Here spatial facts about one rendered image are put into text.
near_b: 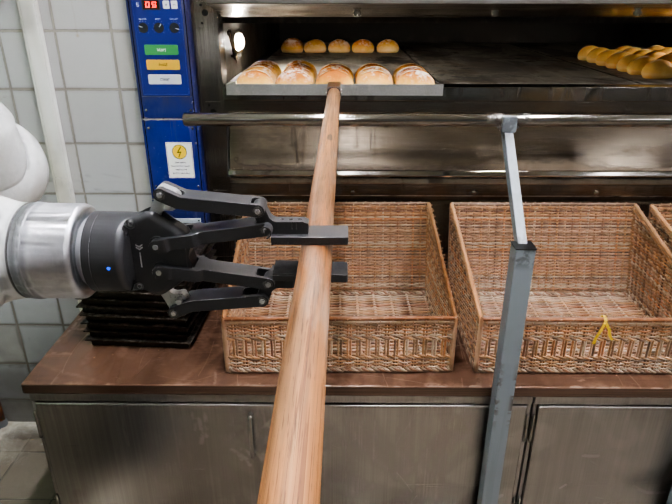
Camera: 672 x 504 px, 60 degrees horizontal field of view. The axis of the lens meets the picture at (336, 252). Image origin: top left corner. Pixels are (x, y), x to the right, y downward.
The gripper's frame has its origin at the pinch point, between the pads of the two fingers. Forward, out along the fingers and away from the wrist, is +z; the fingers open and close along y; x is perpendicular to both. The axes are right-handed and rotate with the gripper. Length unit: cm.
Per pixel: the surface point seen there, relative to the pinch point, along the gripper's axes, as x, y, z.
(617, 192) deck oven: -117, 32, 86
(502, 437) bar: -56, 72, 41
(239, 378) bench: -64, 62, -21
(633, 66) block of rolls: -143, -2, 95
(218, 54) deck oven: -117, -7, -31
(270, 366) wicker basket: -67, 60, -13
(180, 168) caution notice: -114, 25, -43
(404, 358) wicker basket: -67, 58, 19
